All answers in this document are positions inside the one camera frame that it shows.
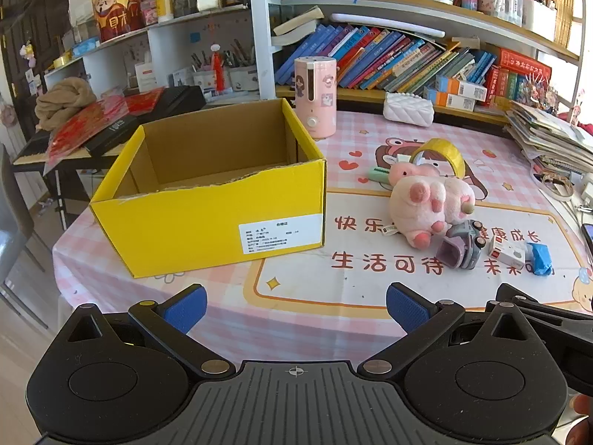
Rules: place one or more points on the small doll ornament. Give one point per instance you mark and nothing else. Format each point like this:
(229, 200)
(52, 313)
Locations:
(28, 55)

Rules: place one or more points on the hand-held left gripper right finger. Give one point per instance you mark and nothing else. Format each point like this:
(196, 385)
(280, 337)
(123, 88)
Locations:
(407, 309)

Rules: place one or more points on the black case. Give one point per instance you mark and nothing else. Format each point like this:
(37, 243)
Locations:
(113, 136)

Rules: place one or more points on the row of leaning books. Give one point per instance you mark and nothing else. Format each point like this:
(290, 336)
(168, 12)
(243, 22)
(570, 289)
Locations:
(394, 60)

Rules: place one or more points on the red boxed books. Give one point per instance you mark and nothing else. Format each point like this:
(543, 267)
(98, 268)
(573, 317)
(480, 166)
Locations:
(523, 67)

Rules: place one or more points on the red envelope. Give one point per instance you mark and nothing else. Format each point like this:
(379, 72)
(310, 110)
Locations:
(143, 99)

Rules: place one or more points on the wooden bookshelf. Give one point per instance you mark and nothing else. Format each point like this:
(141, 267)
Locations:
(261, 32)

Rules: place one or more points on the grey chair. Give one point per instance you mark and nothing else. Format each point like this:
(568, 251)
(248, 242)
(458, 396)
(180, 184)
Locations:
(14, 222)

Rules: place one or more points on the white quilted purse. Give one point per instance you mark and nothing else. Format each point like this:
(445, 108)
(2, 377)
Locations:
(407, 110)

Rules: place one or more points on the thick lying book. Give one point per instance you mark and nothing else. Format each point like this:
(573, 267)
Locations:
(299, 23)

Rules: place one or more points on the stack of papers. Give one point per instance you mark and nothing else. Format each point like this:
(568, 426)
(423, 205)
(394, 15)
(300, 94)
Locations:
(546, 134)

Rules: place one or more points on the beige cloth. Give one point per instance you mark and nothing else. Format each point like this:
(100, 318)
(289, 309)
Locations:
(65, 102)

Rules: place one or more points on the person's right hand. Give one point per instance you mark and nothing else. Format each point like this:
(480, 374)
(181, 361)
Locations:
(583, 405)

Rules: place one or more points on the yellow tape roll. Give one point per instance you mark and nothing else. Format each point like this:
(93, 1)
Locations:
(445, 148)

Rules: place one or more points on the red figure box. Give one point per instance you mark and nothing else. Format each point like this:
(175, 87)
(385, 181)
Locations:
(116, 9)

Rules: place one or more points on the white tube lamp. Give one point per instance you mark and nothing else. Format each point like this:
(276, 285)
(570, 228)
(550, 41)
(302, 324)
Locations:
(384, 23)

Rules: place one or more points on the red plastic bag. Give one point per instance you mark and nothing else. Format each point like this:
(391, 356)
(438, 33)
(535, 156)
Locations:
(88, 125)

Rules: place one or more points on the black keyboard piano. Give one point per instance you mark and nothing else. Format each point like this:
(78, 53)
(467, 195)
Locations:
(180, 99)

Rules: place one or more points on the black keyboard stand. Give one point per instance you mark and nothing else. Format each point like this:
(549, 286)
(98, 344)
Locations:
(69, 190)

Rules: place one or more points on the pink humidifier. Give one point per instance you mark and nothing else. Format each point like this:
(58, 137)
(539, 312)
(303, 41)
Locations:
(315, 97)

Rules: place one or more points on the red tassel ornament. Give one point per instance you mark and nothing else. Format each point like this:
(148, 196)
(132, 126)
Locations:
(217, 67)

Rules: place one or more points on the white shelf unit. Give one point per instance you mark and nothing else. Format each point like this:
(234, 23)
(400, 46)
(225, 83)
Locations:
(111, 62)

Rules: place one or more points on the orange white carton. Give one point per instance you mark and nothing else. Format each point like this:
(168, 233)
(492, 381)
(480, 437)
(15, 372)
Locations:
(463, 87)
(451, 101)

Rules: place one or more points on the white box red label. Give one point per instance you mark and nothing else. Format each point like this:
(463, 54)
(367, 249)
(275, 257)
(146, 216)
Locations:
(144, 79)

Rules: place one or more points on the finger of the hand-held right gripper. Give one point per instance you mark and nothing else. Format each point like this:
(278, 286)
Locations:
(565, 327)
(542, 300)

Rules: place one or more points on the dark wooden door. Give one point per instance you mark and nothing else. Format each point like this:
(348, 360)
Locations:
(32, 18)

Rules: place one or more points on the white pen holder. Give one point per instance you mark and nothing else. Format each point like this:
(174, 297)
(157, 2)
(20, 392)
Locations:
(204, 82)
(243, 79)

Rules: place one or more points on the small white box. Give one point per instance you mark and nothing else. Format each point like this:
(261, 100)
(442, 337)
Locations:
(507, 252)

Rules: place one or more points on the grey toy car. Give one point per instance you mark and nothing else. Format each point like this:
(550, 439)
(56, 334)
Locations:
(465, 241)

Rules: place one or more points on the green correction tape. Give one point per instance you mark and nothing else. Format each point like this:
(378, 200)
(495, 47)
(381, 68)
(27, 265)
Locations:
(379, 174)

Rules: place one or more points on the pink plush pig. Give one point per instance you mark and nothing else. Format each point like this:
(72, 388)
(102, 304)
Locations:
(417, 204)

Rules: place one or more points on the white bottle yellow label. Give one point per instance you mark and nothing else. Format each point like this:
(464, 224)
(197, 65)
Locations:
(164, 7)

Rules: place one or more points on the yellow cardboard box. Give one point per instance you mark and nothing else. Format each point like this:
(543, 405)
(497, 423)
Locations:
(185, 241)

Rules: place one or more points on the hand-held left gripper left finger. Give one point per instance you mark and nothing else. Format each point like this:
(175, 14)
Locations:
(185, 310)

